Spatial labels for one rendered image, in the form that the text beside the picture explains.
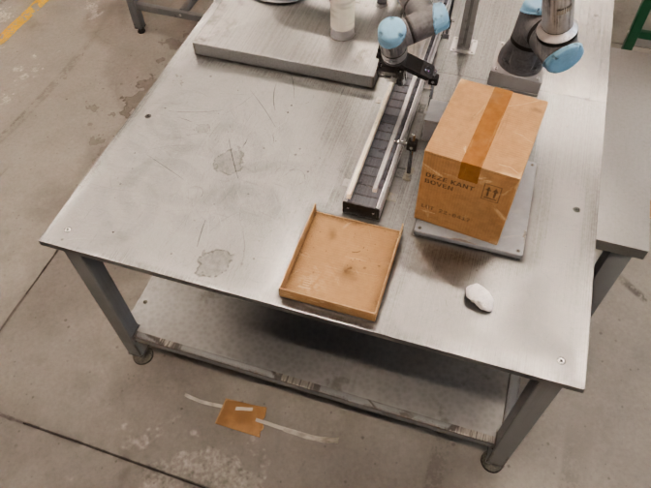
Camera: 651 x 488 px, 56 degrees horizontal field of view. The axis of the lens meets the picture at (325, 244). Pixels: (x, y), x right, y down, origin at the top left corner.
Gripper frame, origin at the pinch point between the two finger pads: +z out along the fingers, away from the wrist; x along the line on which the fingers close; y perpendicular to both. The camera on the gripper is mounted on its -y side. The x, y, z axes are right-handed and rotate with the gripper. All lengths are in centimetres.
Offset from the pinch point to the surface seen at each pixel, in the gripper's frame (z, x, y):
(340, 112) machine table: 4.6, 12.9, 18.6
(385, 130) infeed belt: -4.2, 18.2, 1.4
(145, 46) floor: 132, -41, 172
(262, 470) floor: 28, 138, 18
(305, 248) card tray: -24, 61, 12
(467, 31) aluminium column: 21.3, -30.0, -14.4
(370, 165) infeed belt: -12.0, 31.6, 1.9
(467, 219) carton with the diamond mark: -23, 43, -29
